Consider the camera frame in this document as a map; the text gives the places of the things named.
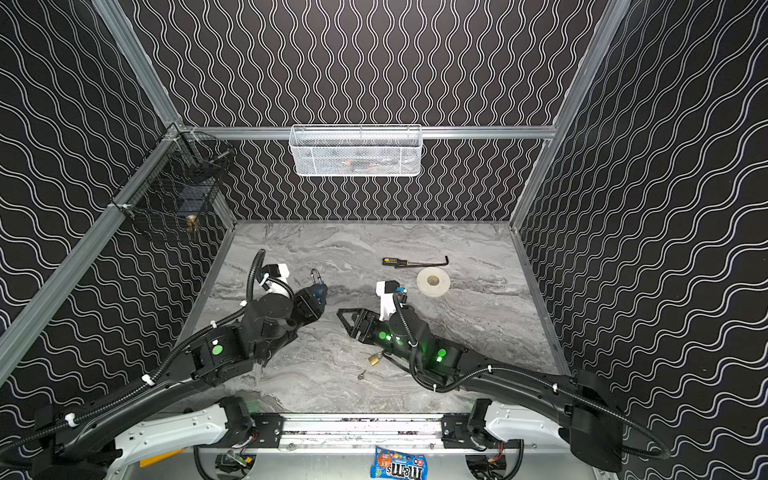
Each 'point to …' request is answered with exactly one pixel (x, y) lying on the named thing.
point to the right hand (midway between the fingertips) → (342, 317)
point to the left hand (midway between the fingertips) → (330, 290)
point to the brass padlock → (374, 359)
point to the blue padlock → (319, 286)
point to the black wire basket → (180, 177)
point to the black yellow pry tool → (397, 262)
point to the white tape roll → (433, 290)
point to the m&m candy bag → (395, 465)
